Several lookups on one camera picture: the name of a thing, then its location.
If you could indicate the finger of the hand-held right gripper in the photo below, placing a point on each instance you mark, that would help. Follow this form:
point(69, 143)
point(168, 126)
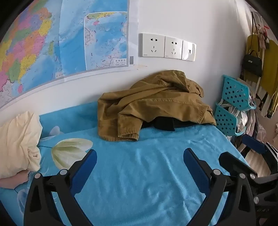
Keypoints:
point(254, 145)
point(234, 165)

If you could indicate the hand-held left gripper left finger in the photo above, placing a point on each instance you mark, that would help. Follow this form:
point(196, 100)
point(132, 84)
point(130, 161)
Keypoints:
point(83, 171)

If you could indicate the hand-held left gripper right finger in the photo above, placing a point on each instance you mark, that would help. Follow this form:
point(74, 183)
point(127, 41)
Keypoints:
point(195, 171)

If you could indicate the brown jacket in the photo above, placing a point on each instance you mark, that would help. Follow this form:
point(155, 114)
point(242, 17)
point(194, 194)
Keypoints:
point(152, 104)

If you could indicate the clear plastic bag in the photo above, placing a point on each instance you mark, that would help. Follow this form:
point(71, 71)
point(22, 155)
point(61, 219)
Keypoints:
point(241, 118)

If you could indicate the teal perforated basket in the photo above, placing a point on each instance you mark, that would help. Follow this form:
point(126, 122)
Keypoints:
point(223, 119)
point(234, 91)

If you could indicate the blue floral bed sheet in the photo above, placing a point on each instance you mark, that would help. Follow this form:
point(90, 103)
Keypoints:
point(141, 163)

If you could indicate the black cloth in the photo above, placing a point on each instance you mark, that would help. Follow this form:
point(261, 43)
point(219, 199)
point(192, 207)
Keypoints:
point(165, 123)

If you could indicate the pink folded cloth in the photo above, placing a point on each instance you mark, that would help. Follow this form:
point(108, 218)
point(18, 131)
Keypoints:
point(13, 181)

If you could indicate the cream folded quilt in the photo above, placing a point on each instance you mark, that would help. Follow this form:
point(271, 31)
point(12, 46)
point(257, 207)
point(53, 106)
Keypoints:
point(17, 141)

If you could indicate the yellow hanging garment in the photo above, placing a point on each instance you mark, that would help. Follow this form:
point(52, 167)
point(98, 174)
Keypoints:
point(269, 71)

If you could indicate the black handbag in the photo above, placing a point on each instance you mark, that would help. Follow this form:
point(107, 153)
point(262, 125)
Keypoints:
point(252, 63)

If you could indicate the pink plush toy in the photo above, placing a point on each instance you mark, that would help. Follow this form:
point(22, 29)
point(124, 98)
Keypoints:
point(262, 34)

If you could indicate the white wall switch plate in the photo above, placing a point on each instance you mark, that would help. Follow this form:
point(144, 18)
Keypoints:
point(189, 51)

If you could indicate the white wall socket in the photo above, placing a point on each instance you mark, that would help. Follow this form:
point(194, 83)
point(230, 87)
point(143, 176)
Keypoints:
point(152, 45)
point(173, 47)

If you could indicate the colourful wall map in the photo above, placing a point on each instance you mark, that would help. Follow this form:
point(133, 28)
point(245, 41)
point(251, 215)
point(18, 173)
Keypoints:
point(65, 32)

